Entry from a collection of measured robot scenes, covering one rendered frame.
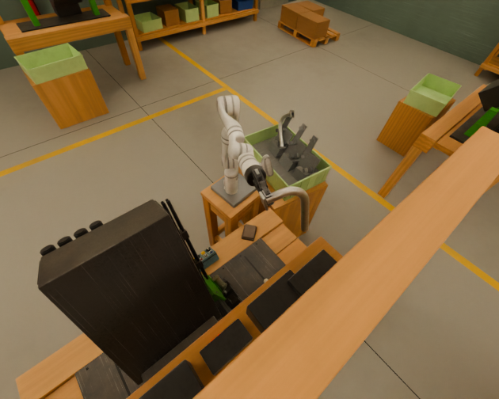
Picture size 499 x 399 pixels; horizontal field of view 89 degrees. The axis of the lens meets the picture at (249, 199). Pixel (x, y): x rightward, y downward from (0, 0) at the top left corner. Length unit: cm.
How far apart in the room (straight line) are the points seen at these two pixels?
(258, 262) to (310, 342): 117
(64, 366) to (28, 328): 129
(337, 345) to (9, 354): 266
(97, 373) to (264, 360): 122
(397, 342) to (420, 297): 50
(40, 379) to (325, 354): 141
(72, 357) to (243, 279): 86
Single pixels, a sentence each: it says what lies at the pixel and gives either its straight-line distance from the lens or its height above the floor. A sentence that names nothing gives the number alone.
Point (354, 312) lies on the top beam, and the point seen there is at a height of 194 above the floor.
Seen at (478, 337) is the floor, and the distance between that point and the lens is 310.
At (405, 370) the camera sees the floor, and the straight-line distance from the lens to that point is 266.
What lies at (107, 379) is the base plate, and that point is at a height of 90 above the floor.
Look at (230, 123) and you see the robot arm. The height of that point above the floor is 161.
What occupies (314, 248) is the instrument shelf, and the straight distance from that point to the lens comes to 88.
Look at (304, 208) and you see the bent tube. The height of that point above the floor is 158.
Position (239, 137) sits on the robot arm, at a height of 160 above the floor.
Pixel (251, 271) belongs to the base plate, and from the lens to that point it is 150.
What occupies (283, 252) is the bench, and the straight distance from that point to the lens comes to 159.
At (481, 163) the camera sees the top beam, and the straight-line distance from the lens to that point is 73.
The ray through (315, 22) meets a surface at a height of 44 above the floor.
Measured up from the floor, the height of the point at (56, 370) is 90.
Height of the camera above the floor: 230
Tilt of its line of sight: 53 degrees down
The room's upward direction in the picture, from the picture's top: 5 degrees clockwise
